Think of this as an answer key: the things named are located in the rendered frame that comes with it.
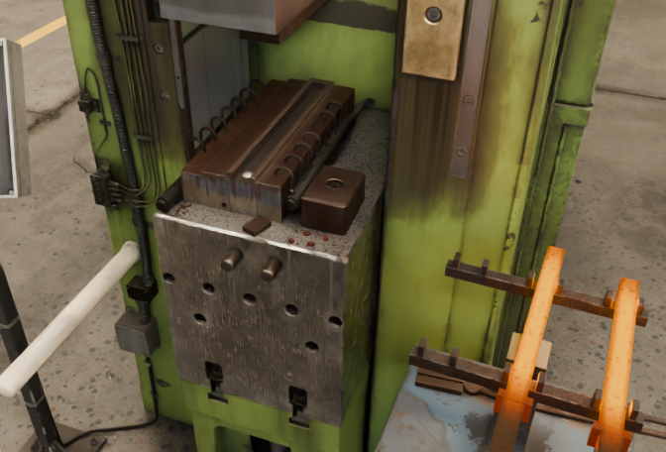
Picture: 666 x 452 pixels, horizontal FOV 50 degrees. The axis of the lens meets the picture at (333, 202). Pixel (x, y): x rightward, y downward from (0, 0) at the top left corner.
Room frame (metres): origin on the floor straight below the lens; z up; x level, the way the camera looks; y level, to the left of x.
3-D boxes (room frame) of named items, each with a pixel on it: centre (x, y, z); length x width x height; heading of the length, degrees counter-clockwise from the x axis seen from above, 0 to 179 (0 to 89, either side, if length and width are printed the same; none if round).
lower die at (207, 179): (1.26, 0.12, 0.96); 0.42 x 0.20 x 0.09; 161
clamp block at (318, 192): (1.06, 0.00, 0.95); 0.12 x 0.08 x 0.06; 161
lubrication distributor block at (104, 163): (1.30, 0.50, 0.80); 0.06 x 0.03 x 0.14; 71
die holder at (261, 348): (1.26, 0.06, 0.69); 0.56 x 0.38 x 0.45; 161
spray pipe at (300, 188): (1.19, 0.02, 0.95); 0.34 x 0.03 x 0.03; 161
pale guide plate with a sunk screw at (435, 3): (1.09, -0.15, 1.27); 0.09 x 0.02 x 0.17; 71
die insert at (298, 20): (1.29, 0.08, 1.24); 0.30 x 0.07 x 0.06; 161
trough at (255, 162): (1.26, 0.10, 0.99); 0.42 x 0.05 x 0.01; 161
